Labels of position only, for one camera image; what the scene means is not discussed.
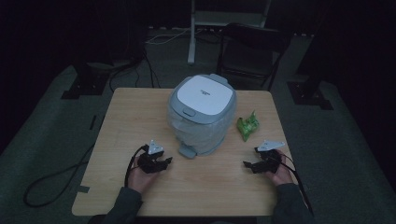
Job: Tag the white metal stand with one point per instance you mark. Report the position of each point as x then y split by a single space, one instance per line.
193 31

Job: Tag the black stand base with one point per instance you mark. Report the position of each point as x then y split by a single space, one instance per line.
308 93
85 84

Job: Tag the black folding chair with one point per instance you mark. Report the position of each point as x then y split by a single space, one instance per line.
249 53

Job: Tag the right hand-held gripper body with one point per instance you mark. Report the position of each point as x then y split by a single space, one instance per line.
269 161

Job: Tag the green wrapper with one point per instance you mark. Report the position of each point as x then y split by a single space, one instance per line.
247 126

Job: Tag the person's right hand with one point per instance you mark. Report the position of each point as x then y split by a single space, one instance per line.
281 175

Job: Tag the grey tape piece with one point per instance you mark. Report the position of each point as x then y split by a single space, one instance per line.
82 189

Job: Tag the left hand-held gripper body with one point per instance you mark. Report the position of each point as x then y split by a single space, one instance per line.
150 161

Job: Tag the person's left hand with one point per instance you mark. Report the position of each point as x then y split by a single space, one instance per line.
141 180

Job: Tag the grey pedal bin white lid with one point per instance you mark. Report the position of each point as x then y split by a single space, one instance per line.
205 93

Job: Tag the clear plastic bin liner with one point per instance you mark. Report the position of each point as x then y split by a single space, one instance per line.
202 132

